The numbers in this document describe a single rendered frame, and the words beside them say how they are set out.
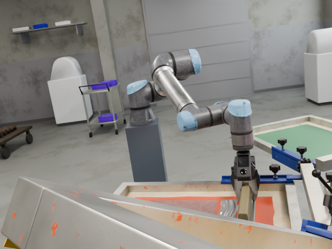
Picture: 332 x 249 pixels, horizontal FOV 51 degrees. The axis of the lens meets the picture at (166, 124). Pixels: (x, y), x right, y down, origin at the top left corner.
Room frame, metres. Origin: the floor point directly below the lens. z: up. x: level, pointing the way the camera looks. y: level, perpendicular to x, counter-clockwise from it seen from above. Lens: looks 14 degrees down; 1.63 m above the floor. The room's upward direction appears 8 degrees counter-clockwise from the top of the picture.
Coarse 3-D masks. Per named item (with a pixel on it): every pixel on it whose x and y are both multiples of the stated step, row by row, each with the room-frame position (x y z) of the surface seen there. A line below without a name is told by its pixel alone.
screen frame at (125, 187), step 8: (128, 184) 1.55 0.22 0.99; (136, 184) 1.54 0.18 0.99; (144, 184) 1.53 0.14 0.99; (152, 184) 1.51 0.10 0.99; (160, 184) 1.50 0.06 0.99; (168, 184) 1.49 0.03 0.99; (176, 184) 1.47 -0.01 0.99; (184, 184) 1.46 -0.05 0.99; (192, 184) 1.45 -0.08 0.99; (200, 184) 1.44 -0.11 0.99; (208, 184) 1.43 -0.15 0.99; (216, 184) 1.42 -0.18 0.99; (224, 184) 1.41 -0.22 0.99; (264, 184) 1.36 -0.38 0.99; (272, 184) 1.35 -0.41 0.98; (280, 184) 1.34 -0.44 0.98; (288, 184) 1.32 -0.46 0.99; (120, 192) 1.47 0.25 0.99; (288, 192) 1.25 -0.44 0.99; (288, 200) 1.18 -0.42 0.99; (296, 200) 1.18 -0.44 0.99; (288, 208) 1.13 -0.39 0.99; (296, 208) 1.12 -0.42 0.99; (296, 216) 1.06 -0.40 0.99; (296, 224) 1.02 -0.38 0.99
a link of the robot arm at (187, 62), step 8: (176, 56) 1.52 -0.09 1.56; (184, 56) 1.53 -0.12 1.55; (192, 56) 1.54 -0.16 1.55; (176, 64) 1.51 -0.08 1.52; (184, 64) 1.52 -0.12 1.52; (192, 64) 1.53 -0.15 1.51; (200, 64) 1.54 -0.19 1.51; (176, 72) 1.51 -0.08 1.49; (184, 72) 1.53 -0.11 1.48; (192, 72) 1.55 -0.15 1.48; (160, 88) 1.84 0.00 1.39; (160, 96) 1.88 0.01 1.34
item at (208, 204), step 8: (152, 200) 1.42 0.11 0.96; (160, 200) 1.41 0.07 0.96; (168, 200) 1.40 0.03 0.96; (176, 200) 1.39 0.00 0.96; (184, 200) 1.37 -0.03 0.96; (192, 200) 1.36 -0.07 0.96; (200, 200) 1.35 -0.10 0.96; (208, 200) 1.34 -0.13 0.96; (216, 200) 1.33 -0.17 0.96; (256, 200) 1.29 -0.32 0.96; (264, 200) 1.28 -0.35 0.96; (272, 200) 1.27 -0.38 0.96; (192, 208) 1.29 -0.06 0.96; (200, 208) 1.28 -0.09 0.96; (208, 208) 1.27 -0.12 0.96; (216, 208) 1.26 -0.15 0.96; (256, 208) 1.22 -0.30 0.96; (264, 208) 1.21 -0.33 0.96; (272, 208) 1.20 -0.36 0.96; (256, 216) 1.16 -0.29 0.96; (264, 216) 1.15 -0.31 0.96; (272, 216) 1.15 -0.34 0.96
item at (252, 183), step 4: (252, 180) 1.12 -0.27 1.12; (252, 184) 1.12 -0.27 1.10; (256, 184) 1.12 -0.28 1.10; (252, 188) 1.12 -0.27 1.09; (256, 188) 1.12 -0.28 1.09; (252, 192) 1.12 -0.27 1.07; (256, 192) 1.12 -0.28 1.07; (252, 196) 1.12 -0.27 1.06; (256, 196) 1.12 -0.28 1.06; (252, 200) 1.13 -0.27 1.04
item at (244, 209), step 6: (246, 186) 1.13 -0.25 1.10; (246, 192) 1.08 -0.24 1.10; (240, 198) 1.05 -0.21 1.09; (246, 198) 1.04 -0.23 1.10; (240, 204) 1.01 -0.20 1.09; (246, 204) 1.00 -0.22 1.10; (240, 210) 0.97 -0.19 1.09; (246, 210) 0.96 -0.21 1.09; (240, 216) 0.95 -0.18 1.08; (246, 216) 0.95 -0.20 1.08
